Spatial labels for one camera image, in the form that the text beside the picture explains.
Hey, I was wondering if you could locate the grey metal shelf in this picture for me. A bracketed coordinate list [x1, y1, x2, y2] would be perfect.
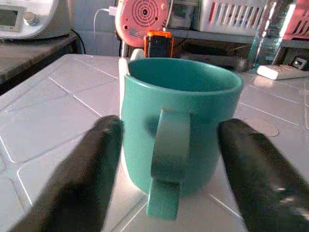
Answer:
[166, 28, 309, 48]

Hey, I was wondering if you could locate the white plastic basket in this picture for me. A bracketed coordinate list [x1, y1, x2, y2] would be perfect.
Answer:
[197, 0, 271, 33]

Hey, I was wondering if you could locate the orange and black device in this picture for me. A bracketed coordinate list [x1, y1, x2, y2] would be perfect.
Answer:
[144, 30, 174, 58]

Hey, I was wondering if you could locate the clear plastic bottle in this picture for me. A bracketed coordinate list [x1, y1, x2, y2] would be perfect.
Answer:
[248, 0, 294, 68]

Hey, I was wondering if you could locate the white charging cable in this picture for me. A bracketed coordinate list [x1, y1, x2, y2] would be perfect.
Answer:
[93, 6, 118, 38]

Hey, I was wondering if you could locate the green ceramic mug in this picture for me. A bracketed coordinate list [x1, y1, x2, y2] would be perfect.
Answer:
[120, 58, 243, 222]

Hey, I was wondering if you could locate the pink plastic basket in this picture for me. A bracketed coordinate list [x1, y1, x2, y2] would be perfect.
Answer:
[282, 0, 309, 41]

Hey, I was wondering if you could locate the white kitchen appliance with screen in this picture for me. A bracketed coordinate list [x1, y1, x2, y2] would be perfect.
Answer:
[0, 0, 73, 41]

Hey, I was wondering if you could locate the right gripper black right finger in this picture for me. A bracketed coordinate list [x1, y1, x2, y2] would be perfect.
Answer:
[218, 117, 309, 232]

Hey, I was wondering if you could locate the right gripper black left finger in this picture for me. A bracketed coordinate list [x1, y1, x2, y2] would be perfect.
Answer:
[14, 115, 125, 232]

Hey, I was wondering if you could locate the white rounded object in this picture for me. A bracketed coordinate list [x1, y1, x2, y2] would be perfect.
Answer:
[117, 48, 146, 114]

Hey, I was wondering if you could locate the white power strip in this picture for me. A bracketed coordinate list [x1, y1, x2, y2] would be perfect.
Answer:
[256, 63, 309, 81]

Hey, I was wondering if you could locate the pink round appliance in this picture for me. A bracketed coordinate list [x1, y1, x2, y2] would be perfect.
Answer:
[115, 0, 172, 48]

